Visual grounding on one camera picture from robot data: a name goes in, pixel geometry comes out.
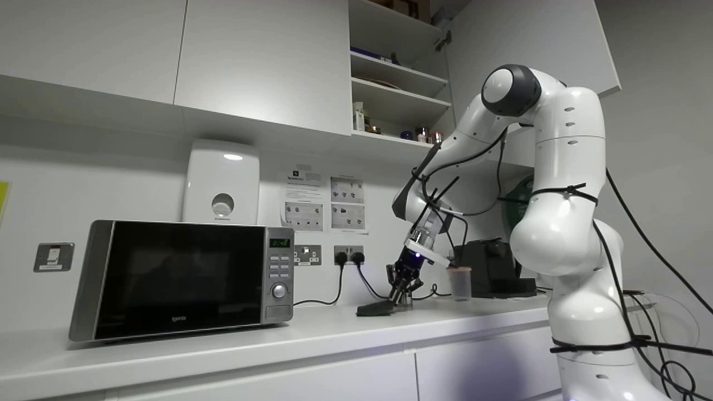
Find open white wall shelf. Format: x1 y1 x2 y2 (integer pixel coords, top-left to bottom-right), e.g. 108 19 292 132
347 0 452 144

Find double wall socket with plugs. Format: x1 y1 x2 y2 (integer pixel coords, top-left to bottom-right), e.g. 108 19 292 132
334 245 364 267

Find green first aid box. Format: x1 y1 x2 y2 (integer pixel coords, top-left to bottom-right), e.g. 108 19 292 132
503 175 534 229

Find silver microwave oven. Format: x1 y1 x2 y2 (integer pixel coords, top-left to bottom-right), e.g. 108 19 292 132
69 220 293 342

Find silver wall switch plate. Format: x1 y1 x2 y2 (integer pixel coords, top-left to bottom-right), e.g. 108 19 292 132
34 242 73 271

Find black power cable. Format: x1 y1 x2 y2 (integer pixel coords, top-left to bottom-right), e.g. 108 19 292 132
292 259 440 307

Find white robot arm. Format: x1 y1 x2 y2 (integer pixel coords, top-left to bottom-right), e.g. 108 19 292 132
390 64 671 401

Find black coffee machine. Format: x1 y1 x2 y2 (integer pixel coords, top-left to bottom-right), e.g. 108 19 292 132
452 239 537 298

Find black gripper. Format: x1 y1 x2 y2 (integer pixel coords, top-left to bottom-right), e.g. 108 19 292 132
384 241 447 303

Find translucent plastic cup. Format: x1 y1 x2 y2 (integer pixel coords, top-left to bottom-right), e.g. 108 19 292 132
447 267 473 300

